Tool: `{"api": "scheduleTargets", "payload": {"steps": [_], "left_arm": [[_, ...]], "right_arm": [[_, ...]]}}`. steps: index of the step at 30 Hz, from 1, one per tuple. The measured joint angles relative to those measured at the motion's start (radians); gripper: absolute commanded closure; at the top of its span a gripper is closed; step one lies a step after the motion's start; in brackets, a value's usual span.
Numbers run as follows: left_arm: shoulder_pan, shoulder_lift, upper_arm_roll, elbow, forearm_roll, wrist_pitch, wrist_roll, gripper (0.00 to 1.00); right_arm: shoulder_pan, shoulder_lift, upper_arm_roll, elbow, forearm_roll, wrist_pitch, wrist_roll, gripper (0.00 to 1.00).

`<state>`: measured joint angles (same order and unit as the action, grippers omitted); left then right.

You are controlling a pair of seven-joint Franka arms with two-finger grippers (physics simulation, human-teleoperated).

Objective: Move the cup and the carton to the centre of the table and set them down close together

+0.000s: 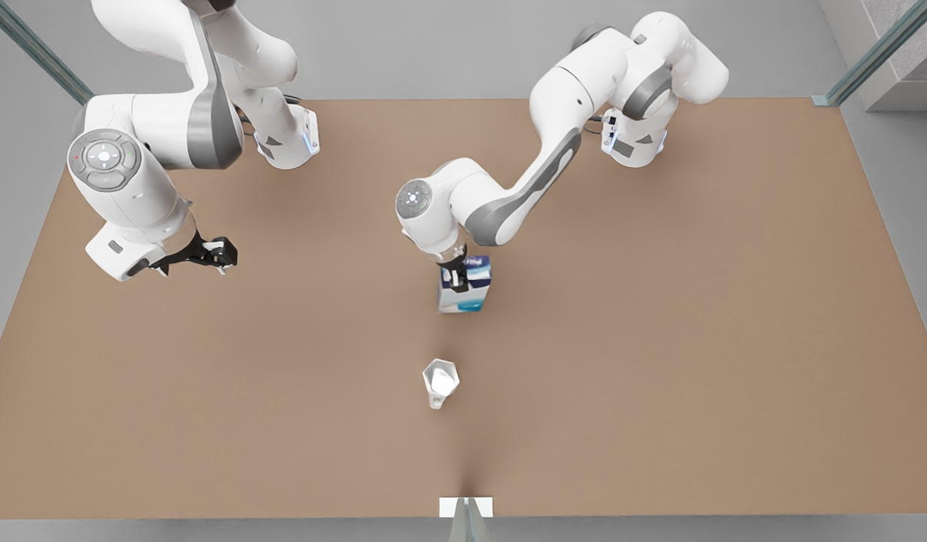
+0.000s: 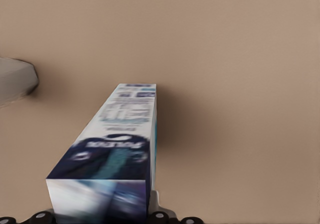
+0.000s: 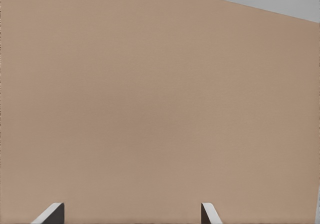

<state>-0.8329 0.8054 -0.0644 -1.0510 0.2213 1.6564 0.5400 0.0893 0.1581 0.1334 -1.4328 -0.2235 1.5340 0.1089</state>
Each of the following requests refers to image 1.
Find blue and white carton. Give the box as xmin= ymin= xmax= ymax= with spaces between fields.
xmin=437 ymin=254 xmax=493 ymax=315

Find clear glass cup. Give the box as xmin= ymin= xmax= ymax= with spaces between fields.
xmin=422 ymin=358 xmax=461 ymax=411

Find silver frame post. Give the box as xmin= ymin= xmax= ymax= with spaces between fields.
xmin=811 ymin=0 xmax=927 ymax=108
xmin=439 ymin=496 xmax=494 ymax=542
xmin=0 ymin=0 xmax=96 ymax=107

